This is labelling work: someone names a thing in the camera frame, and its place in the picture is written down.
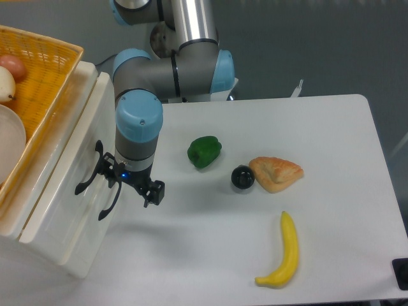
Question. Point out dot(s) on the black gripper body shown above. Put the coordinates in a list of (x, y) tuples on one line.
[(135, 179)]

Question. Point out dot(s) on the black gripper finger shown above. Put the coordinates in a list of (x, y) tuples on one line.
[(151, 191), (111, 169)]

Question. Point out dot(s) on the white top drawer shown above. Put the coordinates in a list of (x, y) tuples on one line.
[(64, 227)]

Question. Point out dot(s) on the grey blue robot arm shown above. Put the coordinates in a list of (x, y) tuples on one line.
[(196, 66)]

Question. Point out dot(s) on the white drawer cabinet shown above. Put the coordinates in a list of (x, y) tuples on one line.
[(22, 201)]

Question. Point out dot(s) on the green bell pepper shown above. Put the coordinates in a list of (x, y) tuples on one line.
[(203, 151)]

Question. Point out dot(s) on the black round ball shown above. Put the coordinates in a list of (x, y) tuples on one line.
[(242, 177)]

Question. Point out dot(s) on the white plate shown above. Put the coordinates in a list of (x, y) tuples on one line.
[(13, 141)]

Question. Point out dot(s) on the triangular pastry bread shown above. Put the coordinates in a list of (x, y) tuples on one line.
[(274, 174)]

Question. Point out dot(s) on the yellow woven basket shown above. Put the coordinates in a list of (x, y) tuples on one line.
[(50, 63)]

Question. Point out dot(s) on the white pear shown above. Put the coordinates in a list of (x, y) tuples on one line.
[(7, 85)]

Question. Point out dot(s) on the red apple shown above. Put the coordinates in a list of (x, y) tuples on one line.
[(14, 65)]

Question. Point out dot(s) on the yellow banana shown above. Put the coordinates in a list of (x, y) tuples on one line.
[(291, 256)]

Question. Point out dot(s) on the black corner device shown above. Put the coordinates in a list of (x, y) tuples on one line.
[(400, 267)]

